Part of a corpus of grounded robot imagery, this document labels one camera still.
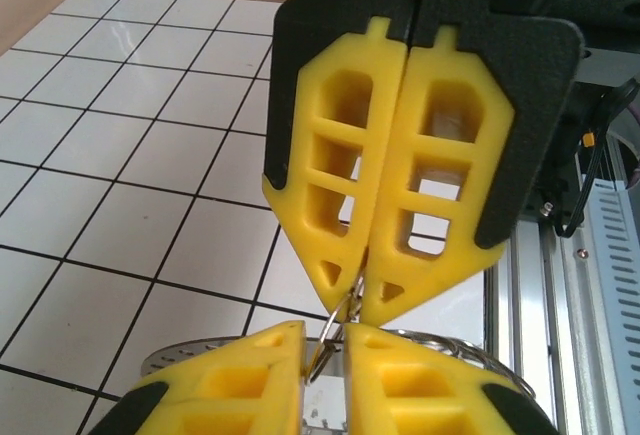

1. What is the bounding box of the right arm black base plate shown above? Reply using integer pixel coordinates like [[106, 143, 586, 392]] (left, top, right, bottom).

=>
[[517, 79, 606, 224]]

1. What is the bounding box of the power cable with yellow connector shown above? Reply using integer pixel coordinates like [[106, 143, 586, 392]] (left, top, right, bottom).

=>
[[552, 79, 640, 239]]

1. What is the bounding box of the grey slotted cable duct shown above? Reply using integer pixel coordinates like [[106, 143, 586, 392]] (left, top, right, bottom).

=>
[[559, 177, 640, 435]]

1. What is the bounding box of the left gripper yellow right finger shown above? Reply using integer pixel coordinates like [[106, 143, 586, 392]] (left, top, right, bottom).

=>
[[343, 322, 560, 435]]

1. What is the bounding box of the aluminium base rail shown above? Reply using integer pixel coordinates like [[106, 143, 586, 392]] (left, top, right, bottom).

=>
[[483, 214, 576, 435]]

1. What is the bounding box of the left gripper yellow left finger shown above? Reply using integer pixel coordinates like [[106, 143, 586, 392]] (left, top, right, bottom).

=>
[[88, 319, 307, 435]]

